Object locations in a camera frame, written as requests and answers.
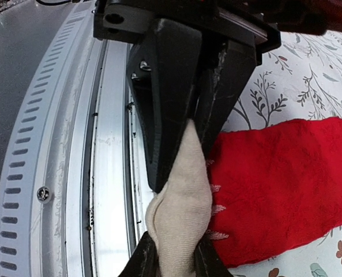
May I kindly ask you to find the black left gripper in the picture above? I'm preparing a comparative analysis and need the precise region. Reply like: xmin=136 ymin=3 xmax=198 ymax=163
xmin=93 ymin=1 xmax=281 ymax=193

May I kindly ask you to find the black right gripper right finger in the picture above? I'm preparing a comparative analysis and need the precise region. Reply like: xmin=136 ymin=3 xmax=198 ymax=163
xmin=194 ymin=238 xmax=231 ymax=277

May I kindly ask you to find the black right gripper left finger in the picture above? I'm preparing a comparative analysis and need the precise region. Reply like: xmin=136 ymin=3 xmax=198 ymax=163
xmin=119 ymin=231 xmax=159 ymax=277

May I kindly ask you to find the red and beige sock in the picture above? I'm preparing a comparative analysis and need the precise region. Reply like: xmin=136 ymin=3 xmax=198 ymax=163
xmin=146 ymin=117 xmax=342 ymax=276

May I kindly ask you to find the aluminium front frame rail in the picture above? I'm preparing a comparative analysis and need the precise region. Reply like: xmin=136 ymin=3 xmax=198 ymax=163
xmin=0 ymin=1 xmax=153 ymax=276

